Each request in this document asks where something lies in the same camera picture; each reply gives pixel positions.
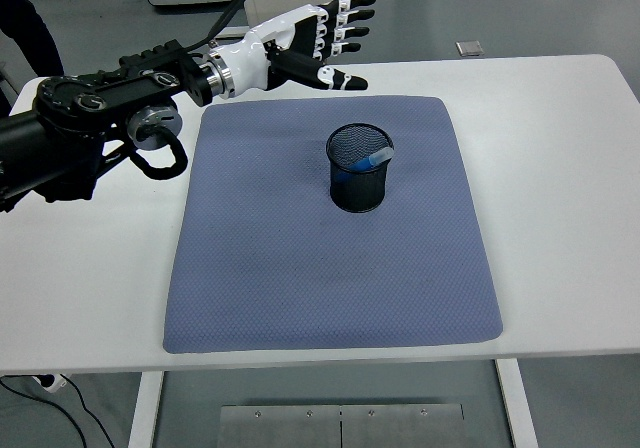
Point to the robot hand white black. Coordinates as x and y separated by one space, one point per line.
250 60

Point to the white table leg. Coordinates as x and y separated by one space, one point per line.
145 413
517 408

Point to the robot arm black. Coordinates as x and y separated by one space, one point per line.
75 103

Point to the white power strip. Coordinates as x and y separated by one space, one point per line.
52 383

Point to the black mesh pen holder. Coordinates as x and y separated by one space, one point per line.
359 193

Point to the grey metal plate with screws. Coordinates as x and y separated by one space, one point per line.
300 428

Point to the person's leg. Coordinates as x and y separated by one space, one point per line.
27 23

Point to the blue-grey textured mat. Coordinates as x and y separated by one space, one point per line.
330 278

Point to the blue marker with clear cap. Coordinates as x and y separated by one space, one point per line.
372 159

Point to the small grey floor plate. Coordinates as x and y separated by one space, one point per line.
469 48

